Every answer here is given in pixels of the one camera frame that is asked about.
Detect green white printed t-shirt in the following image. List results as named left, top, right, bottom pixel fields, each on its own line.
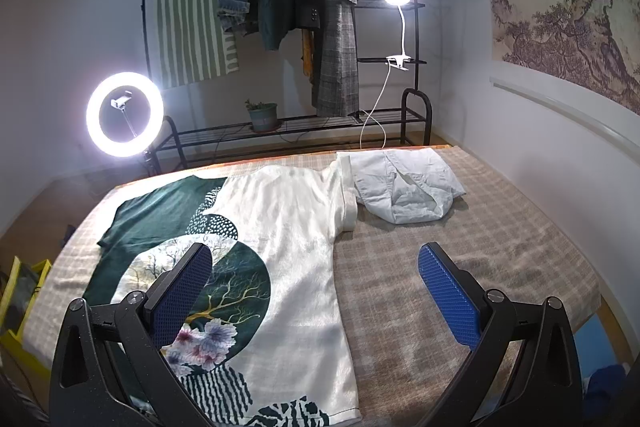
left=85, top=158, right=361, bottom=426

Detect black clothes rack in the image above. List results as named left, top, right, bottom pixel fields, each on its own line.
left=143, top=0, right=433, bottom=174

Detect white shorts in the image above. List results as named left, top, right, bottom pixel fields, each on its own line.
left=336, top=148, right=465, bottom=225

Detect potted plant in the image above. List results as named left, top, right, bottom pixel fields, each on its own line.
left=245, top=100, right=279, bottom=133

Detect grey plaid coat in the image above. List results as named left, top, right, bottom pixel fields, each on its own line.
left=312, top=0, right=359, bottom=117

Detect white clip lamp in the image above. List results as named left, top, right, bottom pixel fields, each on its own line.
left=380, top=0, right=414, bottom=72

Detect ring light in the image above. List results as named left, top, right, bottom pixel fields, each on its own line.
left=85, top=72, right=165, bottom=158

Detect white lamp cable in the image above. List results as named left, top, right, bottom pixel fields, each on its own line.
left=359, top=60, right=394, bottom=151

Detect green striped wall hanging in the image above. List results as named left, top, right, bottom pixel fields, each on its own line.
left=148, top=0, right=240, bottom=90

